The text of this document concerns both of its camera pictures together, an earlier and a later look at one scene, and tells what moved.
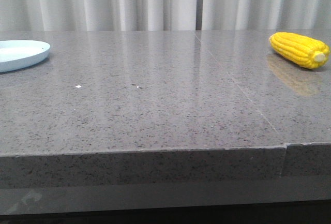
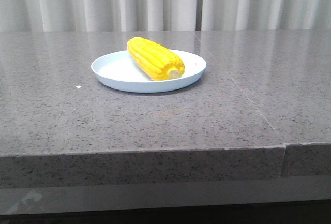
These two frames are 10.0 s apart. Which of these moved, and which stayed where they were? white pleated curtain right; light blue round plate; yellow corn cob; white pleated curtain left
Moved: light blue round plate; yellow corn cob
Stayed: white pleated curtain left; white pleated curtain right
